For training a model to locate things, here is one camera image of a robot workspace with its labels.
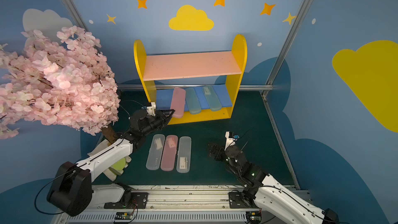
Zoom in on green pencil case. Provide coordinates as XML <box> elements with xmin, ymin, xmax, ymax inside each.
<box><xmin>185</xmin><ymin>88</ymin><xmax>202</xmax><ymax>115</ymax></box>

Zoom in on white pencil case with label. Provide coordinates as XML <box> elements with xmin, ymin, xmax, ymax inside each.
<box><xmin>176</xmin><ymin>136</ymin><xmax>192</xmax><ymax>173</ymax></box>

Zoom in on aluminium frame post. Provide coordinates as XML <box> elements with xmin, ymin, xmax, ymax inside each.
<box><xmin>265</xmin><ymin>0</ymin><xmax>313</xmax><ymax>88</ymax></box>
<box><xmin>46</xmin><ymin>0</ymin><xmax>89</xmax><ymax>32</ymax></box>

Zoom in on pink cherry blossom tree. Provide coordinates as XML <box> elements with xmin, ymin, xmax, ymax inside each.
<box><xmin>1</xmin><ymin>26</ymin><xmax>120</xmax><ymax>139</ymax></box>

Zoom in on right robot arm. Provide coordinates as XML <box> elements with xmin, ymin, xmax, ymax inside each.
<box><xmin>179</xmin><ymin>119</ymin><xmax>339</xmax><ymax>224</ymax></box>

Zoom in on right green circuit board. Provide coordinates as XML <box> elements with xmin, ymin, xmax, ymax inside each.
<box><xmin>245</xmin><ymin>212</ymin><xmax>262</xmax><ymax>224</ymax></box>

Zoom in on teal pencil case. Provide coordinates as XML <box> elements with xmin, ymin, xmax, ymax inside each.
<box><xmin>202</xmin><ymin>86</ymin><xmax>222</xmax><ymax>112</ymax></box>

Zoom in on aluminium frame rail back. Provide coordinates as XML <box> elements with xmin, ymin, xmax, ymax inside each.
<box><xmin>118</xmin><ymin>84</ymin><xmax>273</xmax><ymax>91</ymax></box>

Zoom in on green circuit board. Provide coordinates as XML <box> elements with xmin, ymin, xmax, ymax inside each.
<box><xmin>245</xmin><ymin>212</ymin><xmax>262</xmax><ymax>224</ymax></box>
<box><xmin>114</xmin><ymin>212</ymin><xmax>134</xmax><ymax>223</ymax></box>

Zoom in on aluminium frame post right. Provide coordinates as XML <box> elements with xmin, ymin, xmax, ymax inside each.
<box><xmin>265</xmin><ymin>0</ymin><xmax>313</xmax><ymax>88</ymax></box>

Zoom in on aluminium frame post left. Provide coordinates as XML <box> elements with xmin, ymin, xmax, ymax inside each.
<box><xmin>46</xmin><ymin>0</ymin><xmax>89</xmax><ymax>32</ymax></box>

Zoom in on aluminium floor rail right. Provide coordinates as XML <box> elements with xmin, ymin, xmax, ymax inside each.
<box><xmin>261</xmin><ymin>90</ymin><xmax>301</xmax><ymax>190</ymax></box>

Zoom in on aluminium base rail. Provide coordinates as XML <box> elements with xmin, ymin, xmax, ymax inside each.
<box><xmin>49</xmin><ymin>184</ymin><xmax>321</xmax><ymax>224</ymax></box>

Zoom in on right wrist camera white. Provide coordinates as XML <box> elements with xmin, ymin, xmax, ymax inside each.
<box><xmin>225</xmin><ymin>131</ymin><xmax>240</xmax><ymax>150</ymax></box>

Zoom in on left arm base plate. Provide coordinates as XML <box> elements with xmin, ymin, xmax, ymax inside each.
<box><xmin>104</xmin><ymin>192</ymin><xmax>149</xmax><ymax>209</ymax></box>

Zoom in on frosted white pencil case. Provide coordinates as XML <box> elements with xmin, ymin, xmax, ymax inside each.
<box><xmin>146</xmin><ymin>134</ymin><xmax>165</xmax><ymax>171</ymax></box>

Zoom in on yellow wooden shelf unit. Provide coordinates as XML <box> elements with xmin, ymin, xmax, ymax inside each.
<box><xmin>133</xmin><ymin>34</ymin><xmax>248</xmax><ymax>125</ymax></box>

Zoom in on pink pencil case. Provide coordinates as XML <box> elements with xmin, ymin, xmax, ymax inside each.
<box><xmin>160</xmin><ymin>135</ymin><xmax>178</xmax><ymax>171</ymax></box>
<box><xmin>171</xmin><ymin>88</ymin><xmax>186</xmax><ymax>118</ymax></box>

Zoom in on left green circuit board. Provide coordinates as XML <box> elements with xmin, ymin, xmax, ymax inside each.
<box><xmin>114</xmin><ymin>212</ymin><xmax>134</xmax><ymax>223</ymax></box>

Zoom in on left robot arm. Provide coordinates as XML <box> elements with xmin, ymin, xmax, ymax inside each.
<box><xmin>47</xmin><ymin>110</ymin><xmax>175</xmax><ymax>216</ymax></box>

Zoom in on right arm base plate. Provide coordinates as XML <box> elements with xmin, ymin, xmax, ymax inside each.
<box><xmin>228</xmin><ymin>190</ymin><xmax>252</xmax><ymax>209</ymax></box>

